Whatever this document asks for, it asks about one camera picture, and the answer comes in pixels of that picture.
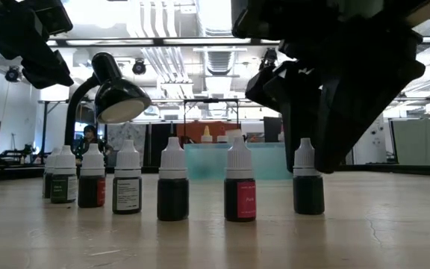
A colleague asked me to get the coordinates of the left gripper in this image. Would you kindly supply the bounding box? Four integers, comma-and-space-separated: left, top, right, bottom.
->
20, 49, 75, 90

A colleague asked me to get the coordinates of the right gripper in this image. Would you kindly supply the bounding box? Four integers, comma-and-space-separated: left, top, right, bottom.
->
231, 0, 426, 174

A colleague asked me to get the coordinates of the small white-capped dropper bottle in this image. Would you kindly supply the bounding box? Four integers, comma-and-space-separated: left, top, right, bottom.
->
43, 146, 60, 199
293, 137, 325, 215
156, 136, 190, 222

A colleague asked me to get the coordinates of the small dropper bottle pink label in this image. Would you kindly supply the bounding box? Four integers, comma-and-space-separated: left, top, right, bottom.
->
223, 135, 257, 223

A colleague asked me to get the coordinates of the black ceiling spotlight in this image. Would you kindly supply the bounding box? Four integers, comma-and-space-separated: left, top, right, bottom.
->
258, 47, 278, 71
131, 59, 148, 75
4, 65, 22, 83

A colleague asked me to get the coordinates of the white pillar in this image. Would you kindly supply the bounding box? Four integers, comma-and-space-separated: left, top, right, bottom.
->
352, 114, 387, 165

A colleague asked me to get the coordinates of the person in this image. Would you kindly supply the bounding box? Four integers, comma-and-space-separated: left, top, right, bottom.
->
73, 125, 113, 167

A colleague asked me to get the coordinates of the black desk lamp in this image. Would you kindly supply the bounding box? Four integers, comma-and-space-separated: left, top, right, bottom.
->
63, 51, 152, 150

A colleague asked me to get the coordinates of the small dropper bottle green label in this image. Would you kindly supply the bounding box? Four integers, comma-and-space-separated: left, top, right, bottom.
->
49, 144, 78, 205

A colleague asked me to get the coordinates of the grey patterned panel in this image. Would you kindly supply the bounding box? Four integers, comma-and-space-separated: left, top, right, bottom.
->
106, 122, 147, 167

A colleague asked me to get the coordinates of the small dropper bottle red label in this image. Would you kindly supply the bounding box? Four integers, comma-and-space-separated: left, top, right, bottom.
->
77, 143, 107, 208

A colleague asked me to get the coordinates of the large yellow-tipped colouring bottle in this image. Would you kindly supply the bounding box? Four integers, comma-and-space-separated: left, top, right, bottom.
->
200, 125, 214, 144

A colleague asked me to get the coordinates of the green translucent tray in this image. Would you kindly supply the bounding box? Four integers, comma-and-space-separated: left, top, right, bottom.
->
183, 141, 294, 181

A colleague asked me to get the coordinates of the small dropper bottle white label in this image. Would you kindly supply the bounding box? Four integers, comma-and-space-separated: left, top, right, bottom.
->
111, 139, 143, 215

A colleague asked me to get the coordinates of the green partition wall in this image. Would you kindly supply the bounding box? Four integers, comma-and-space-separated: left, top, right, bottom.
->
390, 118, 430, 167

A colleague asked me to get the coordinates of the orange wall panel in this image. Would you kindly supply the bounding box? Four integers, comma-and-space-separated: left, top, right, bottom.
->
175, 121, 240, 145

